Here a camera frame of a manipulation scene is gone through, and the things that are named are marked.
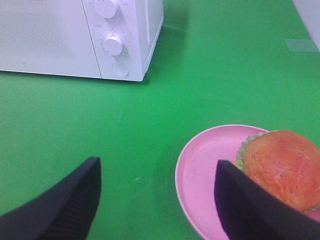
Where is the white microwave oven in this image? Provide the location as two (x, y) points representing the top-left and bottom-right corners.
(0, 0), (165, 83)

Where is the round white door button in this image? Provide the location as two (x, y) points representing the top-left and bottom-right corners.
(112, 62), (129, 77)

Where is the clear tape patch on table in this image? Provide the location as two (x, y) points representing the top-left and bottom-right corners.
(284, 38), (319, 53)

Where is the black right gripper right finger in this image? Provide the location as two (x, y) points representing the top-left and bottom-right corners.
(214, 160), (320, 240)

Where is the white microwave knob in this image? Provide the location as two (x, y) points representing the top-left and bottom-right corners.
(102, 33), (125, 56)
(94, 0), (119, 19)

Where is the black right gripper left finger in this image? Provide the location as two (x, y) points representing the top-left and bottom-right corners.
(0, 157), (101, 240)

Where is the upper white microwave knob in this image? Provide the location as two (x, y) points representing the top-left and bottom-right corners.
(94, 0), (119, 19)

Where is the lower white microwave knob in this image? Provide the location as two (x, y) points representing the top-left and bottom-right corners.
(102, 33), (125, 56)

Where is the toy hamburger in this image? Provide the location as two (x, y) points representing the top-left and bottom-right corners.
(234, 129), (320, 212)

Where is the pink round plate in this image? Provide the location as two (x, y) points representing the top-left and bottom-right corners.
(175, 124), (320, 240)

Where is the white microwave door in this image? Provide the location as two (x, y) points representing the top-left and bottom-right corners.
(0, 0), (101, 78)

